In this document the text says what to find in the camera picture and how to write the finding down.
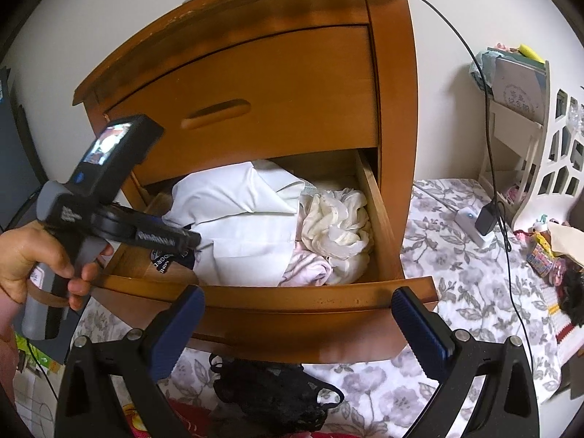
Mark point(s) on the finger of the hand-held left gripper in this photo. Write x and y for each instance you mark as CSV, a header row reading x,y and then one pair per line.
x,y
169,237

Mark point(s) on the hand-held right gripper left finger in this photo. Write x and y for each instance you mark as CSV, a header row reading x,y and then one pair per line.
x,y
178,333

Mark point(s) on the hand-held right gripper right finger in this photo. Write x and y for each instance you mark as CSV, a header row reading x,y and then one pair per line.
x,y
419,333

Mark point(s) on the dark briefs printed waistband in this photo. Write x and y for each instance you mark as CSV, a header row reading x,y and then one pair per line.
x,y
175,262

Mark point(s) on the white shirt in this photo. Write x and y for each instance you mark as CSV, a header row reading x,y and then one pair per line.
x,y
237,219

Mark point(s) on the black lace underwear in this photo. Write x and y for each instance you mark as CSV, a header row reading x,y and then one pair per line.
x,y
273,397

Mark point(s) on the pink garment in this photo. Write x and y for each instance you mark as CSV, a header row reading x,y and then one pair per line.
x,y
305,269

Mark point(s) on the cream satin garment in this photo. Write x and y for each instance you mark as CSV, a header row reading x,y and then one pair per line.
x,y
337,228

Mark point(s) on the person's left forearm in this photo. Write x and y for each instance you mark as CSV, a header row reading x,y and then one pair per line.
x,y
7,337

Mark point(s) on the person's left hand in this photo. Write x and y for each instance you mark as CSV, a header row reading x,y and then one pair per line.
x,y
27,260

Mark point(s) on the grey floral bedsheet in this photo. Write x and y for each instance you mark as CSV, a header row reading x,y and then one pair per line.
x,y
456,292

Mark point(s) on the red floral blanket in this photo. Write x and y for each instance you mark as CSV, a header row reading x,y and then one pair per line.
x,y
182,419

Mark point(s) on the white power strip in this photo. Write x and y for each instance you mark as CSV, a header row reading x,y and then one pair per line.
x,y
470,226

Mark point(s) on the black charger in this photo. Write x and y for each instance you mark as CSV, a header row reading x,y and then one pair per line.
x,y
486,221

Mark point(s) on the white crochet mat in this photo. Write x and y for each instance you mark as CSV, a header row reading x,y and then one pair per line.
x,y
561,333

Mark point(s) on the green printed packet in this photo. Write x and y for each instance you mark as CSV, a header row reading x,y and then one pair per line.
x,y
36,356

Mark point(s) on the pile of colourful trinkets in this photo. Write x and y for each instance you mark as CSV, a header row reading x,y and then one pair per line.
x,y
543,255

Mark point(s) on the black fuzzy cloth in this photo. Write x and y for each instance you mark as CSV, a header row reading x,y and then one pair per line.
x,y
572,296

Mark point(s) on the white shelf organizer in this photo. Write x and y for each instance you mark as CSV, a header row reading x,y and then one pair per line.
x,y
506,146

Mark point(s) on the wooden nightstand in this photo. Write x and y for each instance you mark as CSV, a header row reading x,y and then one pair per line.
x,y
392,77

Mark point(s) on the pale printed book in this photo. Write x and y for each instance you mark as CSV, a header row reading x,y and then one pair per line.
x,y
520,84

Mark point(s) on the teal cloth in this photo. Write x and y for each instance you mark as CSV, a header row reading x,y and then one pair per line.
x,y
483,66

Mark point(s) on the yellow sponge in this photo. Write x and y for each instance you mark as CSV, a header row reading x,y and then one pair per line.
x,y
531,52

